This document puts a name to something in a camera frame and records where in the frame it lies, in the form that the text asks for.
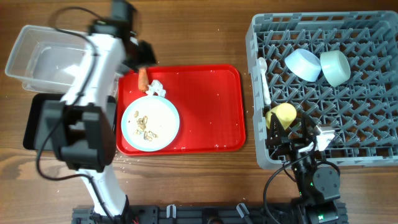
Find yellow plastic cup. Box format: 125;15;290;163
266;103;297;129

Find red plastic tray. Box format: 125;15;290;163
147;64;246;156

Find light blue bowl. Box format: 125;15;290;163
284;49;322;82

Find grey dishwasher rack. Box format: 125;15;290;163
246;11;397;169

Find black bin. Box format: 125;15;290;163
23;93;117;150

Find white plastic spoon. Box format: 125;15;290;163
257;57;271;105

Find mint green bowl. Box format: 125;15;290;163
320;50;351;87

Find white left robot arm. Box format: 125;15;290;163
35;1;156;223

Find clear plastic bin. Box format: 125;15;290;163
5;25;86;93

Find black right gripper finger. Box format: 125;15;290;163
300;113;316;143
267;113;288;142

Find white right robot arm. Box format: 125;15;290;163
263;113;343;223

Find light blue plate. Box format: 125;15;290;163
121;96;180;152

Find nut shells food scraps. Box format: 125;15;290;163
133;111;159;141

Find crumpled white tissue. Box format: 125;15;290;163
146;80;166;98

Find orange carrot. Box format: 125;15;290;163
137;68;149;93

